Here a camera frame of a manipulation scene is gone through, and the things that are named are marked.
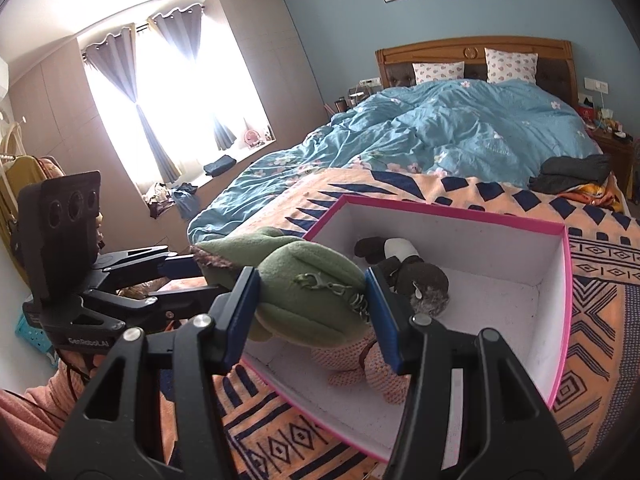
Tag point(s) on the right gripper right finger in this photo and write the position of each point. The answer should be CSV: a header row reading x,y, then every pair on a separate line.
x,y
390,316

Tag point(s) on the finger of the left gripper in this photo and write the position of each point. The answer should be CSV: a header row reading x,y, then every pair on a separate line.
x,y
181,266

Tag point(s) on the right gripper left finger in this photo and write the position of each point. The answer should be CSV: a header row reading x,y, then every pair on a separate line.
x,y
233,314

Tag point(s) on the brown and white plush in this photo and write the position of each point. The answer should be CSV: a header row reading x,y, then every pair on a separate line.
x,y
425,285

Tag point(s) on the pink knitted teddy bear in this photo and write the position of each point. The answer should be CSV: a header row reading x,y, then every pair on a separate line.
x,y
362,361

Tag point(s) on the green plush toy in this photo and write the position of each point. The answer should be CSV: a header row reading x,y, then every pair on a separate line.
x,y
309,295

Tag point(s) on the pink sweater left forearm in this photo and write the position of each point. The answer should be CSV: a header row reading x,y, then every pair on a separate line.
x,y
37,416

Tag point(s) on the mustard hanging coat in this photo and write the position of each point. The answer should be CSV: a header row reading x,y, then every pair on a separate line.
x,y
16,175

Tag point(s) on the teal plastic basket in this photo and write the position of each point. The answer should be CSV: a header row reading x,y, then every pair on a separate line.
x,y
36,338

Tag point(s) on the pink cardboard box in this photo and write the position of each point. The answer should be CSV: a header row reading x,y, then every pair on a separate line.
x,y
509,273

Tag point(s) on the grey window curtains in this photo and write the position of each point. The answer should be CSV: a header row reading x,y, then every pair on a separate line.
x,y
151,91

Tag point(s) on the blue floral duvet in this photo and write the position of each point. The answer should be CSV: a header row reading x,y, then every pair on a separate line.
x,y
452,128

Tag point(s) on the dark folded clothes on bed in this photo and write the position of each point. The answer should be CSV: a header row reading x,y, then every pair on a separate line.
x,y
560,174

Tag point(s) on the left patterned pillow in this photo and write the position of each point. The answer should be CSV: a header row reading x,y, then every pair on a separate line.
x,y
429,72

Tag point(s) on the patterned pillow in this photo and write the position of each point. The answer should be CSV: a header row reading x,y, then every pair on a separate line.
x,y
503,66
429,72

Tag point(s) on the wooden headboard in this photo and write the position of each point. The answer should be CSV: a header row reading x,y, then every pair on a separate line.
x,y
556,72

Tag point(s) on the right patterned pillow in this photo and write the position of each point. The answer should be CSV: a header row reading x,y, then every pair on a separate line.
x,y
503,66

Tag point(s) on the wooden nightstand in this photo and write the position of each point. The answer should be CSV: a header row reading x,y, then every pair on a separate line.
x,y
614,141

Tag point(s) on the wall air conditioner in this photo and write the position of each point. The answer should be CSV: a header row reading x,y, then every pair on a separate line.
x,y
4,78

